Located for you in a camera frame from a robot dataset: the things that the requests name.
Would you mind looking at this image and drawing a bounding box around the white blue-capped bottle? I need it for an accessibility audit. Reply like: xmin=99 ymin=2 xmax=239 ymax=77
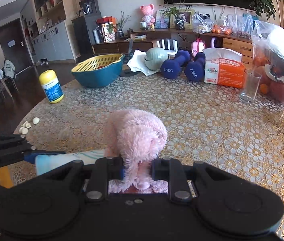
xmin=35 ymin=149 xmax=105 ymax=176

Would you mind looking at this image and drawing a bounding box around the pink fluffy towel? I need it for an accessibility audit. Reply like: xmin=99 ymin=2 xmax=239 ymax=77
xmin=103 ymin=109 xmax=168 ymax=194

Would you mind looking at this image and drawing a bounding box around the garlic clove cluster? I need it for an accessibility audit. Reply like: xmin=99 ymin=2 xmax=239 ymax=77
xmin=18 ymin=121 xmax=31 ymax=135

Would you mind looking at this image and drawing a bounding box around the garlic clove upper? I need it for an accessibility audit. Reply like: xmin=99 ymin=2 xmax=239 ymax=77
xmin=32 ymin=117 xmax=40 ymax=125

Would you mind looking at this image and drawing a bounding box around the patterned lace tablecloth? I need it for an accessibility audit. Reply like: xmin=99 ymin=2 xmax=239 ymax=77
xmin=10 ymin=66 xmax=284 ymax=239

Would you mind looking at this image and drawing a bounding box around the yellow blue-label jar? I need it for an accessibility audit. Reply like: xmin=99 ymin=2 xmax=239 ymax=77
xmin=39 ymin=70 xmax=64 ymax=104

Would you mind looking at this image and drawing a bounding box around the teal basin yellow strainer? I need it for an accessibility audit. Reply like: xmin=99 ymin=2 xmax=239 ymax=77
xmin=71 ymin=53 xmax=124 ymax=88

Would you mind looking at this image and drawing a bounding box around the left blue dumbbell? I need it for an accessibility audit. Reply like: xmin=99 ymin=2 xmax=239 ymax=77
xmin=160 ymin=50 xmax=191 ymax=80

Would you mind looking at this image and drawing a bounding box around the blue dumbbell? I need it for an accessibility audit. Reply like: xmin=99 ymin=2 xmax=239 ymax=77
xmin=160 ymin=50 xmax=191 ymax=80
xmin=184 ymin=52 xmax=205 ymax=82

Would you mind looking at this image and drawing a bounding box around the right blue dumbbell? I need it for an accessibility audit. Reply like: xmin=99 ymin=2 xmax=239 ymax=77
xmin=184 ymin=52 xmax=205 ymax=82

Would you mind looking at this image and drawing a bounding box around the white cloth under bowl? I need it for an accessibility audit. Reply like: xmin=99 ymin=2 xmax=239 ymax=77
xmin=127 ymin=50 xmax=160 ymax=76

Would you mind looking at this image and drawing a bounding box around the pale green lidded bowl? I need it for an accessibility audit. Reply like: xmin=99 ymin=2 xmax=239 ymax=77
xmin=144 ymin=47 xmax=169 ymax=71

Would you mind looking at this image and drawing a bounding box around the orange white tissue box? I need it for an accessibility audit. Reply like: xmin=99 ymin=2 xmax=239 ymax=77
xmin=203 ymin=48 xmax=245 ymax=89

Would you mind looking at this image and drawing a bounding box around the clear drinking glass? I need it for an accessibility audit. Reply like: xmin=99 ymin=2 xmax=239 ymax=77
xmin=240 ymin=69 xmax=262 ymax=103

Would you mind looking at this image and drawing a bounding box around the pink kettlebell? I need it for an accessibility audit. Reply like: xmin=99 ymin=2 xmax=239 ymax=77
xmin=191 ymin=37 xmax=218 ymax=58

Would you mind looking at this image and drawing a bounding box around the wooden tv cabinet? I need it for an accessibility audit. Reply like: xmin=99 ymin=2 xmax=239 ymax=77
xmin=92 ymin=28 xmax=253 ymax=68

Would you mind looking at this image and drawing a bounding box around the black side cabinet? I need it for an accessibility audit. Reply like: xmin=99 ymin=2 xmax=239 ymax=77
xmin=72 ymin=0 xmax=101 ymax=59

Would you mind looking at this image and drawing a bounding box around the clear plastic bag of items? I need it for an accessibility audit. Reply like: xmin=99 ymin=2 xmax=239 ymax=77
xmin=192 ymin=13 xmax=214 ymax=34

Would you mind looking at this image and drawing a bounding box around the framed photo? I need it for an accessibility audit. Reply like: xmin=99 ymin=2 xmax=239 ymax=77
xmin=170 ymin=9 xmax=195 ymax=29

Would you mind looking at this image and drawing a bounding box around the small potted grass plant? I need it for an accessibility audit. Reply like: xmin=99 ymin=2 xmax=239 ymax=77
xmin=162 ymin=0 xmax=192 ymax=30

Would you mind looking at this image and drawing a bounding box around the plastic-wrapped fruit bowl stack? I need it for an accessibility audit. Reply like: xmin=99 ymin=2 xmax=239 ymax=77
xmin=251 ymin=20 xmax=284 ymax=105

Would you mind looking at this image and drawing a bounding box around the pink bear figurine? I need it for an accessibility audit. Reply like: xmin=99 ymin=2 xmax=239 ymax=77
xmin=140 ymin=4 xmax=155 ymax=30

